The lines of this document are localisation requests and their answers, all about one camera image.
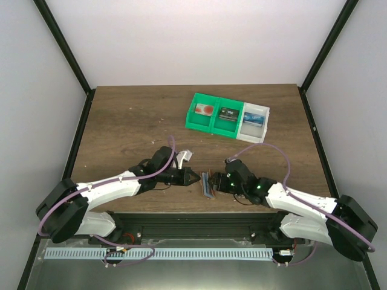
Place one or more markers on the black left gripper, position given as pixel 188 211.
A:
pixel 185 176

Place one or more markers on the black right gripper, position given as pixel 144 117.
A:
pixel 216 181

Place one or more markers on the brown leather card holder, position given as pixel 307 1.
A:
pixel 207 192

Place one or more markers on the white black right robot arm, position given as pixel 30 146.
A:
pixel 341 223

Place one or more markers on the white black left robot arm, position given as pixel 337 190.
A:
pixel 69 208

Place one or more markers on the black VIP card stack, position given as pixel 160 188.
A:
pixel 228 114

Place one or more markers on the red white card stack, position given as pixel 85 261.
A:
pixel 204 109

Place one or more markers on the blue card stack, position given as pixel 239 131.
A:
pixel 254 119

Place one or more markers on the middle green plastic bin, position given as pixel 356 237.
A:
pixel 226 128

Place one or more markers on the green plastic bin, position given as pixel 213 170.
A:
pixel 226 128
pixel 201 122

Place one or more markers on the left green plastic bin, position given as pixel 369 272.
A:
pixel 201 122

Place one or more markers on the white plastic bin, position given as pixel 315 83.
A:
pixel 248 132

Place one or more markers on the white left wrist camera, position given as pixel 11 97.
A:
pixel 183 156

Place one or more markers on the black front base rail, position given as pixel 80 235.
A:
pixel 256 228

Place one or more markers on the light blue slotted cable duct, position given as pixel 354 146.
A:
pixel 264 254

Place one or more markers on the black right back frame post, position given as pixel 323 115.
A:
pixel 329 42

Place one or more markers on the black frame post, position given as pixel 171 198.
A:
pixel 62 43
pixel 329 42

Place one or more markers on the black left back frame post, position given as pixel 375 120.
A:
pixel 62 43

